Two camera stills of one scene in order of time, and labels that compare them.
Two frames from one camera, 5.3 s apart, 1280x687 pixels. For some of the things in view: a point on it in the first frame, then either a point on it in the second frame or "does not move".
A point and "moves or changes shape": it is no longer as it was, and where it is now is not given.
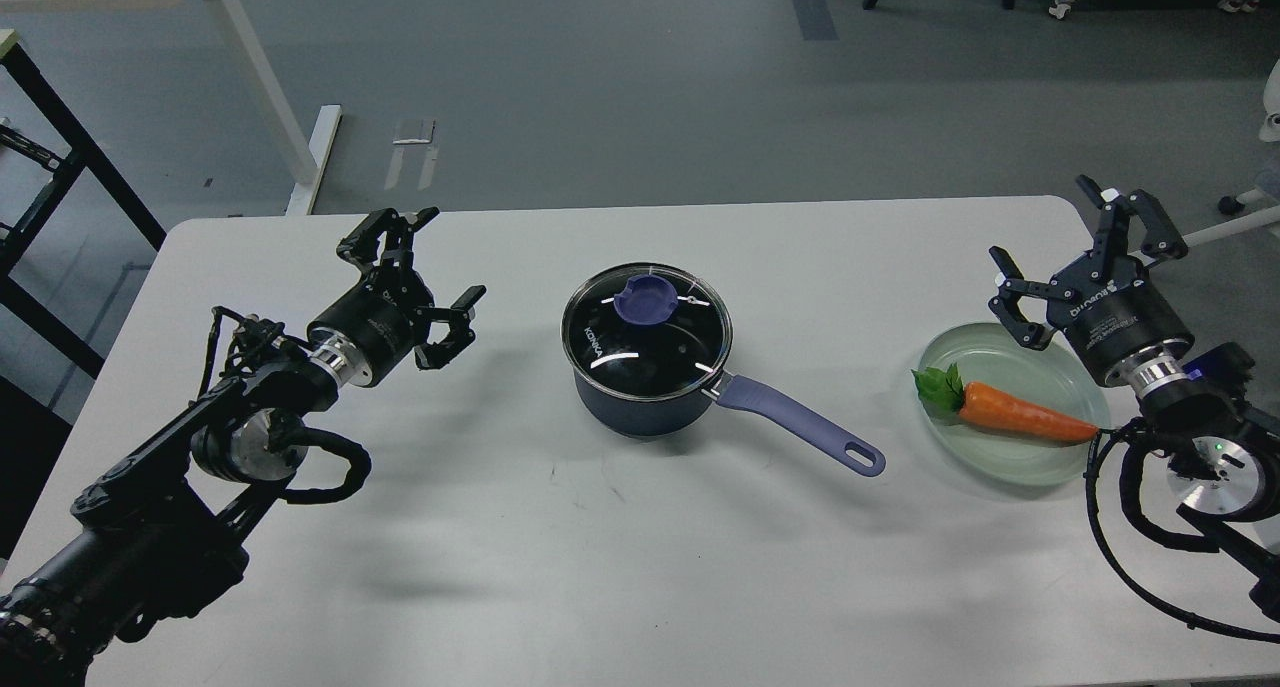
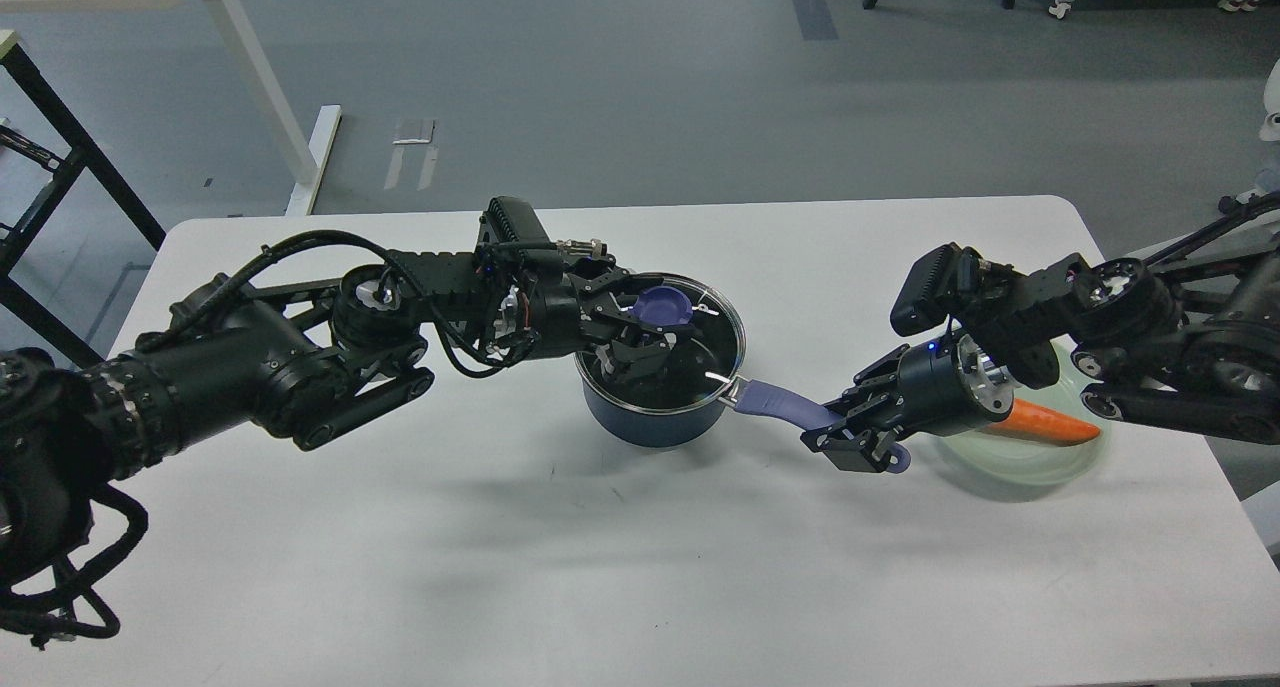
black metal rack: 15,305 does not move
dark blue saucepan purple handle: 797,417 moves or changes shape
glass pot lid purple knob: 648,300 moves or changes shape
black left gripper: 371,330 -> 537,313
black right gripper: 1120,321 -> 945,387
